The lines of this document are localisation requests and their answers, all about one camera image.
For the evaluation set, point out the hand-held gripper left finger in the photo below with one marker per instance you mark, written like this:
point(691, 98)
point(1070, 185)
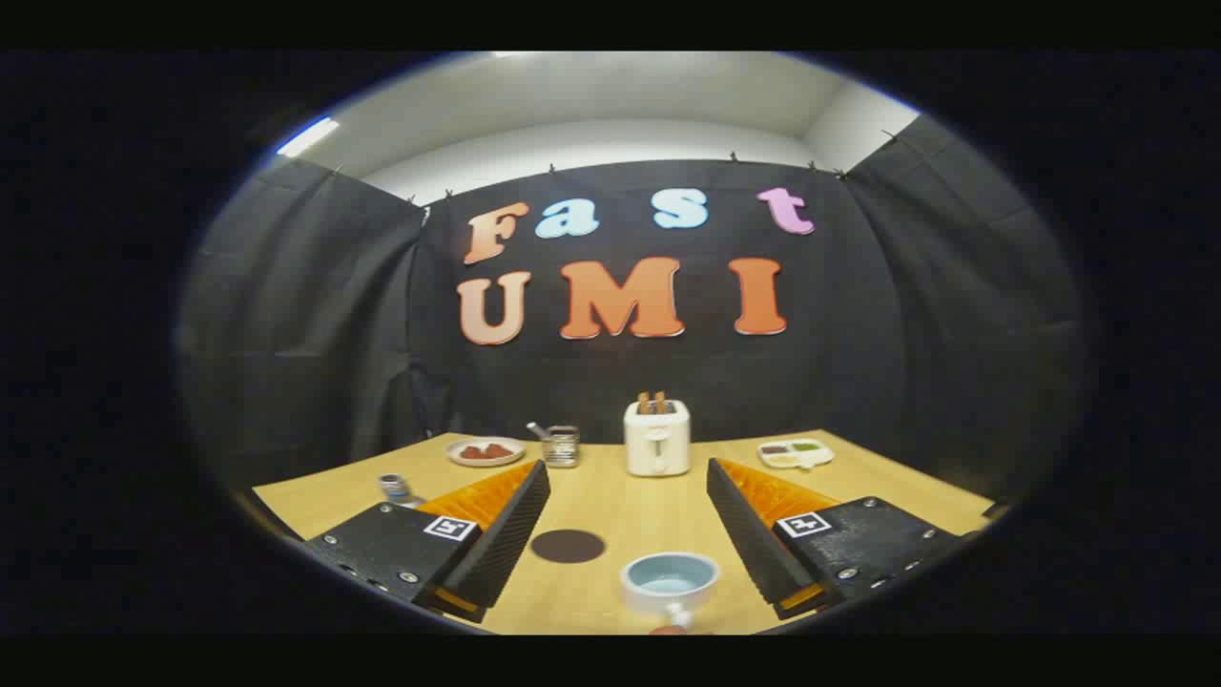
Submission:
point(501, 544)

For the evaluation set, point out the ceiling light strip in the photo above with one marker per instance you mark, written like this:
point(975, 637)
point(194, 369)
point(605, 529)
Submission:
point(307, 137)

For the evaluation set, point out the white divided plate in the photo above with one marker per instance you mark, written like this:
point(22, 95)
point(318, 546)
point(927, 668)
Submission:
point(795, 456)

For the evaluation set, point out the dark brown round coaster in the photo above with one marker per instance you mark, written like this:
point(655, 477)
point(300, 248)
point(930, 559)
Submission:
point(568, 546)

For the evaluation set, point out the black backdrop cloth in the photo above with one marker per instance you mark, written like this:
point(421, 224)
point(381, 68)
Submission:
point(858, 382)

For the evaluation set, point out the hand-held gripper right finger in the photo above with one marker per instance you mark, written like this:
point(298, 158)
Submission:
point(754, 539)

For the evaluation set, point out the red food pieces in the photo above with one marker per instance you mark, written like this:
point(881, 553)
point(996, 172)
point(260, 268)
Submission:
point(486, 450)

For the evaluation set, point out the white round plate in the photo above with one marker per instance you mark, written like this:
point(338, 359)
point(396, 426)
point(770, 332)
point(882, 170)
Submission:
point(453, 454)

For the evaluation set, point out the wooden table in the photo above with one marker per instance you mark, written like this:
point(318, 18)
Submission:
point(620, 506)

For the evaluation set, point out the white toaster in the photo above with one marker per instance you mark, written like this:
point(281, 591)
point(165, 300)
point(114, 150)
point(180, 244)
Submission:
point(656, 444)

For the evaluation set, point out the silver juice bottle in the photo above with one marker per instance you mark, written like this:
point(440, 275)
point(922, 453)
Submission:
point(394, 489)

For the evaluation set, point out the toast slices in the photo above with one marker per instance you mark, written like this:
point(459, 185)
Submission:
point(651, 403)

